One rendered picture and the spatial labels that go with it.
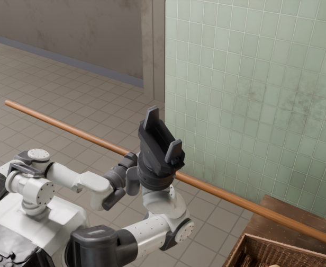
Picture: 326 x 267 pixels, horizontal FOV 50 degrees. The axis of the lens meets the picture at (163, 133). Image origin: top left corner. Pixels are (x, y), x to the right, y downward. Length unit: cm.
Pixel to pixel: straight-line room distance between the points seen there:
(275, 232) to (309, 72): 97
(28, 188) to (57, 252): 17
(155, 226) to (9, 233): 38
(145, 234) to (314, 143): 174
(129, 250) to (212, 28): 180
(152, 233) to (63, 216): 24
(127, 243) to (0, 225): 33
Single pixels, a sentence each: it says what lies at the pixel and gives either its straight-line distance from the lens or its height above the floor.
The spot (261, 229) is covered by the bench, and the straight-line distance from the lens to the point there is 204.
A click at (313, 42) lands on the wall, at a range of 224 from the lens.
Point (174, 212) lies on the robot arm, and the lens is 99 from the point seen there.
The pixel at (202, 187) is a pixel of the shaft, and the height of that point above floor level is 120.
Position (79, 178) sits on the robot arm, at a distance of 129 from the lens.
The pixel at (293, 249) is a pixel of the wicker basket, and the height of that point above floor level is 78.
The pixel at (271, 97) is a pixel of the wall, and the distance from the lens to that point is 244.
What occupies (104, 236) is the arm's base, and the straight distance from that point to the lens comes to 87.
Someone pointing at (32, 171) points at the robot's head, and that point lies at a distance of 93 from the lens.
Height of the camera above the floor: 210
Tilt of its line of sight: 35 degrees down
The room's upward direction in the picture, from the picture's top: straight up
